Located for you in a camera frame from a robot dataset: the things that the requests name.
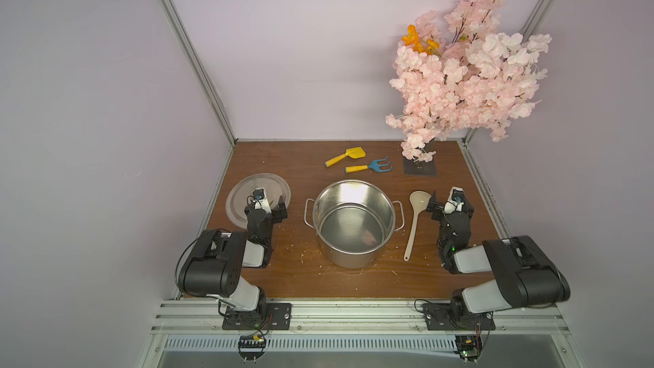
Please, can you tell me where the beige plastic ladle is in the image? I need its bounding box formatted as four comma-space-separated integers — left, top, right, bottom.
404, 191, 431, 262

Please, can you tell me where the stainless steel pot lid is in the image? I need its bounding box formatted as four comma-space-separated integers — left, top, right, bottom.
225, 173, 291, 228

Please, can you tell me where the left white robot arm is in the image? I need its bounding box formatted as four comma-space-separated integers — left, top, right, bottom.
174, 190, 288, 321

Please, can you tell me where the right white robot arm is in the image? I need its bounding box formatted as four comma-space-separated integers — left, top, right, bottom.
427, 187, 572, 323

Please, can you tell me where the blue yellow toy rake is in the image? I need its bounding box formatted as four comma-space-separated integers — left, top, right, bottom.
344, 157, 393, 174

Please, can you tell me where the yellow toy shovel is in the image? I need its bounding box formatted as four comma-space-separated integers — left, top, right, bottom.
325, 147, 366, 167

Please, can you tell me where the right circuit board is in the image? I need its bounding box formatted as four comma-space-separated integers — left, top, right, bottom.
455, 335, 483, 364

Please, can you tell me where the circuit board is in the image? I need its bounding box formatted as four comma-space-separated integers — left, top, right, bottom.
237, 335, 267, 364
455, 335, 483, 364

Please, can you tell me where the left circuit board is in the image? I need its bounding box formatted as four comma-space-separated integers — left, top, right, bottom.
237, 335, 267, 364

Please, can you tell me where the pink artificial blossom tree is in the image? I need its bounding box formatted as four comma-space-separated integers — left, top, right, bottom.
386, 0, 552, 163

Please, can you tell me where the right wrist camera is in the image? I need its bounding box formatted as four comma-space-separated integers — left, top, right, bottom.
443, 187, 465, 215

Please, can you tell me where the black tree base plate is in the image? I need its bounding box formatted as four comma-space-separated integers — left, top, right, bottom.
403, 158, 438, 177

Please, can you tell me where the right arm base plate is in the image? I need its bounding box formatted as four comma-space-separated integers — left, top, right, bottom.
419, 303, 496, 332

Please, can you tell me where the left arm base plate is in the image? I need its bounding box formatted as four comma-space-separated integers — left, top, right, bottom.
221, 303, 292, 332

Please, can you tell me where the aluminium rail frame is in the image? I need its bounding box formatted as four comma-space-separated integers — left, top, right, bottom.
142, 299, 576, 361

